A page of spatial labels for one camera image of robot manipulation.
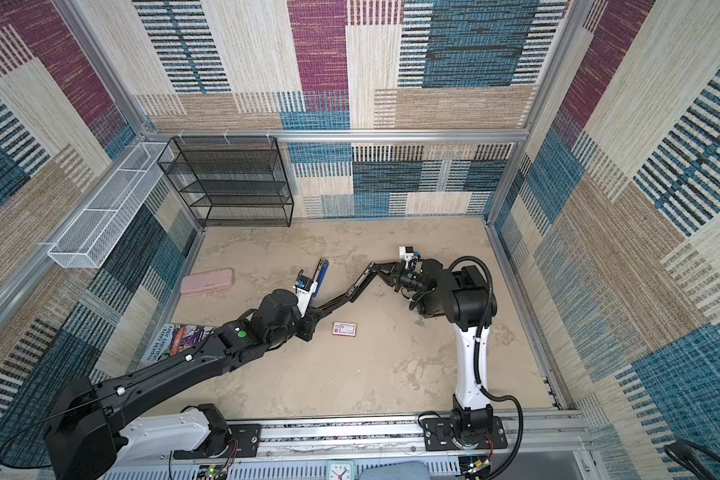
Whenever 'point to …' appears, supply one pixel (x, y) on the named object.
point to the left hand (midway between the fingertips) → (319, 307)
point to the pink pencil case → (209, 280)
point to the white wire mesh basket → (92, 237)
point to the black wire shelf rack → (231, 181)
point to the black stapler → (361, 281)
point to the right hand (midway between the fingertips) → (373, 267)
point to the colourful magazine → (174, 339)
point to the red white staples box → (348, 329)
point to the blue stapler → (320, 273)
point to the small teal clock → (341, 470)
